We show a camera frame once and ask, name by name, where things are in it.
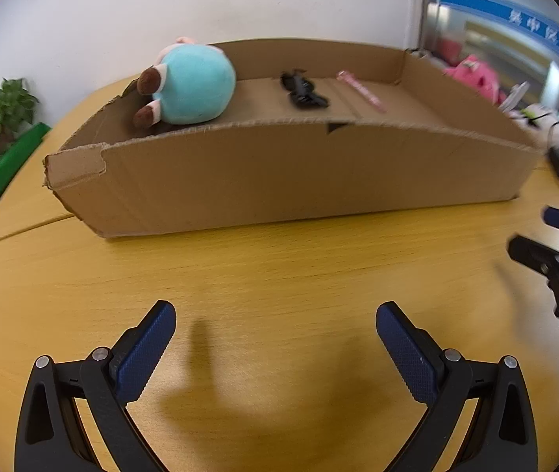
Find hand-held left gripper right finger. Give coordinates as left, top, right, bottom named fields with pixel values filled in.
left=375, top=301, right=540, bottom=472

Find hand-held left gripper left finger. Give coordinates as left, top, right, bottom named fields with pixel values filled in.
left=14, top=299, right=178, bottom=472

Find long brown cardboard box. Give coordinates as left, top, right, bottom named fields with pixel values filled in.
left=43, top=37, right=543, bottom=239

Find pink pen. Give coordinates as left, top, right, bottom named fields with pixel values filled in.
left=337, top=70, right=387, bottom=114

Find white plush toy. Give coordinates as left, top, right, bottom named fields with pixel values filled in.
left=508, top=103, right=559, bottom=151

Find white phone stand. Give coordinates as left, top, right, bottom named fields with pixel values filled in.
left=498, top=81, right=531, bottom=114

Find pink plush toy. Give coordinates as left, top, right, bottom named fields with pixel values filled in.
left=444, top=56, right=507, bottom=106

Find blue window banner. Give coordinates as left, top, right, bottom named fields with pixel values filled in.
left=439, top=0, right=559, bottom=77

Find round teal plush toy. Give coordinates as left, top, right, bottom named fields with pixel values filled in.
left=133, top=36, right=237, bottom=130

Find black sunglasses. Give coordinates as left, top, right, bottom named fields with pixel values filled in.
left=279, top=70, right=330, bottom=110

